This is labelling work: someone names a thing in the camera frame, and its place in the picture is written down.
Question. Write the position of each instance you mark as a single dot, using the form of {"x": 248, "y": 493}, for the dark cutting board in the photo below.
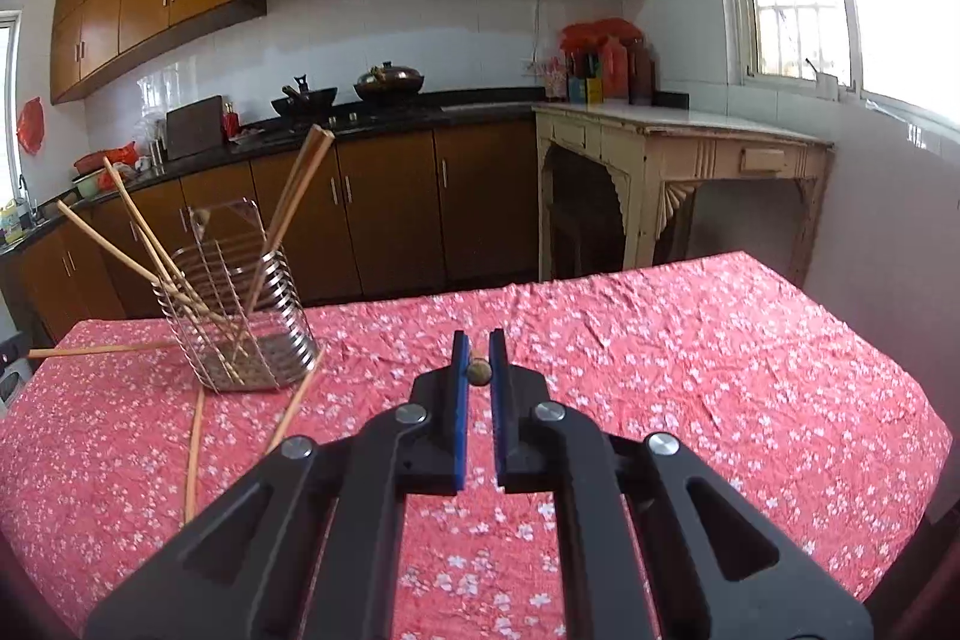
{"x": 194, "y": 128}

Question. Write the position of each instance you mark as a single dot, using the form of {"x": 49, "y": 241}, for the chopstick pair upright in holder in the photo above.
{"x": 316, "y": 144}

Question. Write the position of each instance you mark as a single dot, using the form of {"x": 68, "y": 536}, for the brown lower kitchen cabinets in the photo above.
{"x": 445, "y": 206}

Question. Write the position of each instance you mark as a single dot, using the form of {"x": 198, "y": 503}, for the wire utensil holder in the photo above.
{"x": 219, "y": 259}

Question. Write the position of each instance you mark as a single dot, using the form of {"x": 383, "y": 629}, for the cream wooden side table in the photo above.
{"x": 657, "y": 158}

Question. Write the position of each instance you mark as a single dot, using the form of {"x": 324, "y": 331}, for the red floral tablecloth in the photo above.
{"x": 827, "y": 436}

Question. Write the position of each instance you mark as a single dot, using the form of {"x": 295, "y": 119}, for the red plastic bag on wall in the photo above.
{"x": 31, "y": 126}

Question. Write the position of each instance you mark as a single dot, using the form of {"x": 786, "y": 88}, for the red items on side table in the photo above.
{"x": 601, "y": 61}

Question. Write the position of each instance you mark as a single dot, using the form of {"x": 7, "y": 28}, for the red bottle on counter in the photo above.
{"x": 230, "y": 121}

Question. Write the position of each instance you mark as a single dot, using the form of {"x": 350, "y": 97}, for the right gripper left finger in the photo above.
{"x": 306, "y": 543}

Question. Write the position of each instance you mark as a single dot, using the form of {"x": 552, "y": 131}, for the black wok on stove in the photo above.
{"x": 299, "y": 102}

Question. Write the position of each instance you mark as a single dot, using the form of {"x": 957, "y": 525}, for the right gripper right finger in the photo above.
{"x": 653, "y": 543}

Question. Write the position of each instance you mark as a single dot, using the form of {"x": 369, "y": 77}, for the lidded black pot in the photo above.
{"x": 389, "y": 85}

